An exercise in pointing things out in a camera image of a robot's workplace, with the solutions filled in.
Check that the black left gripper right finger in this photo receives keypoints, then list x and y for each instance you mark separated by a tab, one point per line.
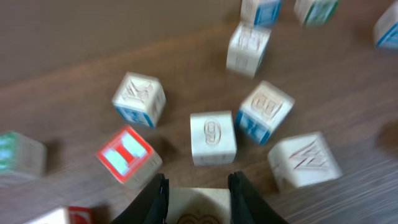
247	205

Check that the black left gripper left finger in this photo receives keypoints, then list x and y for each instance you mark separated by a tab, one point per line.
150	206

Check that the wooden block number 8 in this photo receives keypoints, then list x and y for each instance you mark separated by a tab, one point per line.
199	205

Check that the red letter I block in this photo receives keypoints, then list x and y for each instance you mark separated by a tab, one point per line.
130	158

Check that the wooden block number 9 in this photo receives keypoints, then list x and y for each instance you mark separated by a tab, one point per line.
213	140

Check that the wooden block yellow sided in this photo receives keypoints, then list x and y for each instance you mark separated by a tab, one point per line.
303	160

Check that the wooden block red print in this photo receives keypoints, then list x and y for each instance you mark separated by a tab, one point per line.
65	215

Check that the blue sided block letter B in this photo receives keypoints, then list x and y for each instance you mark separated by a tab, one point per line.
261	113

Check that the blue sided block upper left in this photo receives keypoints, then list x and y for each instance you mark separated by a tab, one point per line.
140	99

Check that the green letter N block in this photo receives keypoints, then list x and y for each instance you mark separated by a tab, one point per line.
22	159

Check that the wooden block green side centre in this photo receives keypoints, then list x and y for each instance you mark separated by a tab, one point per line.
246	49

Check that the blue block top edge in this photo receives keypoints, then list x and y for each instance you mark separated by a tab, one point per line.
260	12

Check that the green block top edge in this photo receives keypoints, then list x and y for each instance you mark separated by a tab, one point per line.
314	12

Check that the blue block far right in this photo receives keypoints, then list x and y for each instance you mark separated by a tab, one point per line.
385	29

